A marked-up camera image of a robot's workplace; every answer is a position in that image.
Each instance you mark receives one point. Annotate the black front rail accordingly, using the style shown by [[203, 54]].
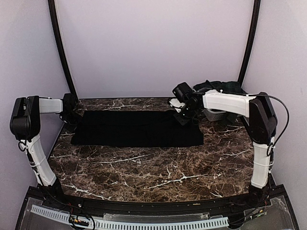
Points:
[[229, 206]]

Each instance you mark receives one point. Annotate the black t-shirt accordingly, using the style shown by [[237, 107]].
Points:
[[142, 129]]

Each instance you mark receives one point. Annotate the left black frame post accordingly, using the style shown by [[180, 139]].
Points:
[[60, 46]]

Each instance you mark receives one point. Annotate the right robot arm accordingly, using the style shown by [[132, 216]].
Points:
[[256, 109]]

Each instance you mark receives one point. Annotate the white slotted cable duct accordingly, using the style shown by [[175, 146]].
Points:
[[133, 222]]

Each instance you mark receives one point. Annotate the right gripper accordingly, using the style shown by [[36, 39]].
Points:
[[182, 120]]

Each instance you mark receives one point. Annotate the black frame post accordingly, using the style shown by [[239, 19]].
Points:
[[60, 46], [250, 41]]

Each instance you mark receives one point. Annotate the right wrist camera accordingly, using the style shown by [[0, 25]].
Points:
[[182, 93]]

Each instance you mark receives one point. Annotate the right black frame post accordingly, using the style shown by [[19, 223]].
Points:
[[250, 41]]

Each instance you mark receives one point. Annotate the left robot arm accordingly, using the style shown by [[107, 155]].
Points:
[[25, 125]]

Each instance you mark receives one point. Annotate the white laundry basket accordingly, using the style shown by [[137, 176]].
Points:
[[215, 115]]

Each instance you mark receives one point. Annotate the dark green plaid garment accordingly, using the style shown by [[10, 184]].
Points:
[[230, 86]]

